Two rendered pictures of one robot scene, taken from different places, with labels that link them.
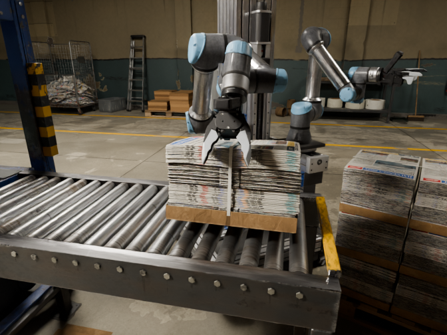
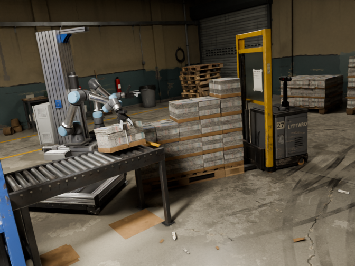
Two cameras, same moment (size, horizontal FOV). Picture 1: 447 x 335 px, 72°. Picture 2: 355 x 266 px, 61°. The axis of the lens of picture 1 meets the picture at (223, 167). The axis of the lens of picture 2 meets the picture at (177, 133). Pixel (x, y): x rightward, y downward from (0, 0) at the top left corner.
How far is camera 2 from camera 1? 2.22 m
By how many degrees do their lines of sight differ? 47
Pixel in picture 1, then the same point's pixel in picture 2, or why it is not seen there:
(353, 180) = not seen: hidden behind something
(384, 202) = (148, 139)
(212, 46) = (82, 95)
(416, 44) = (91, 66)
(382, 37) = not seen: hidden behind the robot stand
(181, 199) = (113, 144)
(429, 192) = (159, 130)
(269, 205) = (137, 138)
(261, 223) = (137, 143)
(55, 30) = not seen: outside the picture
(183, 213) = (115, 148)
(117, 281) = (111, 171)
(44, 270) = (86, 179)
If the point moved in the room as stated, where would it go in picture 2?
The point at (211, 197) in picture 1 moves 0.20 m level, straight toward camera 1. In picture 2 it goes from (122, 140) to (137, 142)
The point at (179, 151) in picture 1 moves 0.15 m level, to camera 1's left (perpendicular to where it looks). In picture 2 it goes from (109, 130) to (95, 133)
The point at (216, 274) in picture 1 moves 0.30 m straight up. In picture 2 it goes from (138, 155) to (133, 123)
